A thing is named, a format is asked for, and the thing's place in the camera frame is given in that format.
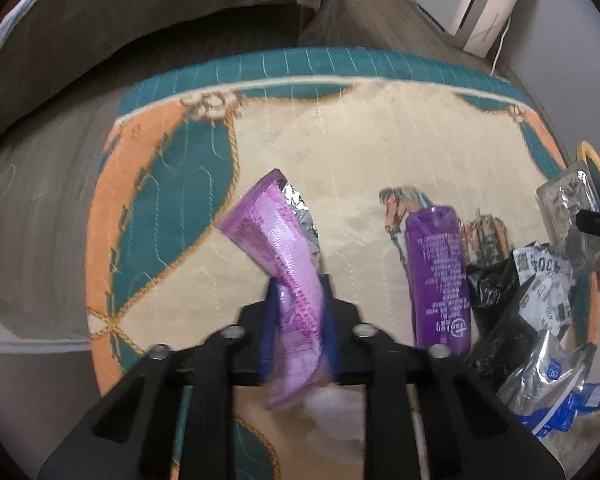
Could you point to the purple foil packet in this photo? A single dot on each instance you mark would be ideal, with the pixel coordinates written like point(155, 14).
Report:
point(280, 240)

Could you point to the purple tube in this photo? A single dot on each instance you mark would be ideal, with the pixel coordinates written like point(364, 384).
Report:
point(437, 270)

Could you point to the silver blister pack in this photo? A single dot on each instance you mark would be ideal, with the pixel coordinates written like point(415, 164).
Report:
point(565, 200)

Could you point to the silver foil bag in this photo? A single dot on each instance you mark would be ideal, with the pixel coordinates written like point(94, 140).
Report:
point(550, 370)

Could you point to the blue wet wipes packet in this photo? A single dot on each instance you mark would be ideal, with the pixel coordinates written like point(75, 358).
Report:
point(575, 407)

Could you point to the teal bin with yellow rim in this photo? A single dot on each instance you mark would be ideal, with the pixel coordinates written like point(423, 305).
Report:
point(597, 165)

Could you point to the crumpled white tissue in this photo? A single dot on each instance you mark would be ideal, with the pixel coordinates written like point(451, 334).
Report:
point(335, 420)

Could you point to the teal orange printed cushion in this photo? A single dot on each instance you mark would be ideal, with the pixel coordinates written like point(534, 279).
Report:
point(330, 150)

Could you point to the black plastic bag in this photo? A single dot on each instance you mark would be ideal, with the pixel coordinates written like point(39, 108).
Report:
point(500, 310)

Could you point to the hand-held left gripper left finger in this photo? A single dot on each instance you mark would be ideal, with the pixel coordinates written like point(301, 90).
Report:
point(270, 310)

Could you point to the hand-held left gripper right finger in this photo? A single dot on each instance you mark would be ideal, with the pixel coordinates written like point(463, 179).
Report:
point(331, 330)

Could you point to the bed with grey bedspread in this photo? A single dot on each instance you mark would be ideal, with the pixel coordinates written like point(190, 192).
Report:
point(155, 25)

